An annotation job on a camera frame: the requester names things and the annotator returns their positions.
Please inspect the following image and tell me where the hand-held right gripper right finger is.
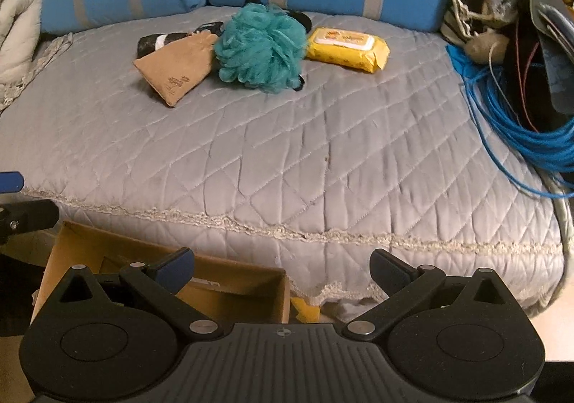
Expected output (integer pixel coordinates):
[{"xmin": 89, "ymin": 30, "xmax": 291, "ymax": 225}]
[{"xmin": 343, "ymin": 249, "xmax": 516, "ymax": 343}]

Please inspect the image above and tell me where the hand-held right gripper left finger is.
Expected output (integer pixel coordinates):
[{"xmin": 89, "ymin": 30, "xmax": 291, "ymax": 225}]
[{"xmin": 45, "ymin": 247, "xmax": 225, "ymax": 341}]

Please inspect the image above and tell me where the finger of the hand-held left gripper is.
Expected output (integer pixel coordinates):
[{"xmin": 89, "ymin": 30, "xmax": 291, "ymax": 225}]
[
  {"xmin": 0, "ymin": 171, "xmax": 24, "ymax": 191},
  {"xmin": 0, "ymin": 199, "xmax": 59, "ymax": 247}
]

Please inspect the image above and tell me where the cardboard box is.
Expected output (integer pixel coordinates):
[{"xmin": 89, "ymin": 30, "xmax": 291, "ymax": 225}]
[{"xmin": 33, "ymin": 220, "xmax": 291, "ymax": 327}]

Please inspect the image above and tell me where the black trash bag roll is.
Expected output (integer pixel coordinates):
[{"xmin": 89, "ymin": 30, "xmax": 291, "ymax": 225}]
[{"xmin": 137, "ymin": 21, "xmax": 225, "ymax": 58}]

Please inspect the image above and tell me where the brown drawstring pouch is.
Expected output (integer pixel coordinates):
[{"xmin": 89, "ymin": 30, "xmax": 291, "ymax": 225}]
[{"xmin": 133, "ymin": 32, "xmax": 219, "ymax": 108}]

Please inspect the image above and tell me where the yellow wet wipes pack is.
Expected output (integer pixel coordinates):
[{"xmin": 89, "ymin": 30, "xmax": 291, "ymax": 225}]
[{"xmin": 305, "ymin": 27, "xmax": 390, "ymax": 74}]

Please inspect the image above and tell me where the teal bath loofah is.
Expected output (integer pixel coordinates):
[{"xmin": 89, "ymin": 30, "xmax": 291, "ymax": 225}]
[{"xmin": 213, "ymin": 3, "xmax": 308, "ymax": 94}]

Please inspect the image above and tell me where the yellow paper scrap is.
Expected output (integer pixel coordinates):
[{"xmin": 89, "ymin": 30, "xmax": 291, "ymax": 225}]
[{"xmin": 291, "ymin": 295, "xmax": 320, "ymax": 323}]

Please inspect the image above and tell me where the grey quilted bedspread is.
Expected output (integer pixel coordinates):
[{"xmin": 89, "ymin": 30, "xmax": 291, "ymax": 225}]
[{"xmin": 0, "ymin": 4, "xmax": 566, "ymax": 318}]

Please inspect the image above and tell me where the beige quilted comforter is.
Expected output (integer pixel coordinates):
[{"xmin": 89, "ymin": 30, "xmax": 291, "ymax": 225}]
[{"xmin": 0, "ymin": 0, "xmax": 72, "ymax": 112}]

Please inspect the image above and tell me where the beige plush toy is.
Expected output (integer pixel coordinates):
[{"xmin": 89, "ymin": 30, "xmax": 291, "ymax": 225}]
[{"xmin": 464, "ymin": 33, "xmax": 507, "ymax": 63}]

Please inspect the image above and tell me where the grey plastic packaging bag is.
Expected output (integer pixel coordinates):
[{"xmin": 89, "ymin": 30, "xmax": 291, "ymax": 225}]
[{"xmin": 527, "ymin": 0, "xmax": 574, "ymax": 117}]

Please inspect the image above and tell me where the grey cable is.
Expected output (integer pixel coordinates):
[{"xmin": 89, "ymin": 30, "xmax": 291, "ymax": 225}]
[{"xmin": 549, "ymin": 170, "xmax": 574, "ymax": 251}]

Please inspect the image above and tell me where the blue cable coil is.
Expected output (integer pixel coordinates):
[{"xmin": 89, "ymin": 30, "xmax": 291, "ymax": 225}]
[{"xmin": 446, "ymin": 44, "xmax": 574, "ymax": 200}]

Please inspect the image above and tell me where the thin red cable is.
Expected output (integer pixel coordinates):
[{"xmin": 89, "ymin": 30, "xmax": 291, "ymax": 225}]
[{"xmin": 513, "ymin": 19, "xmax": 539, "ymax": 132}]

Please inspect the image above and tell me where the white woven rope bag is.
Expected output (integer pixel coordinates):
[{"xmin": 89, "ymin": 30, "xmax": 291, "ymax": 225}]
[{"xmin": 442, "ymin": 0, "xmax": 478, "ymax": 44}]

